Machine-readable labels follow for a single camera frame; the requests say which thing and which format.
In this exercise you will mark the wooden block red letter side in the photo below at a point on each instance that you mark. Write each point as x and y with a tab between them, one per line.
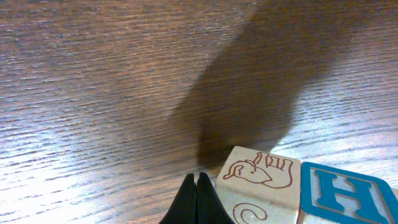
259	187

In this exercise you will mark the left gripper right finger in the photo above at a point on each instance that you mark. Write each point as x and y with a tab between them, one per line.
210	210

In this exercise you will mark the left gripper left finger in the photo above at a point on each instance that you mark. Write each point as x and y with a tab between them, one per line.
183	209

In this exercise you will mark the wooden block blue H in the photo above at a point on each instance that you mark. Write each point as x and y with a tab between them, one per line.
331	195

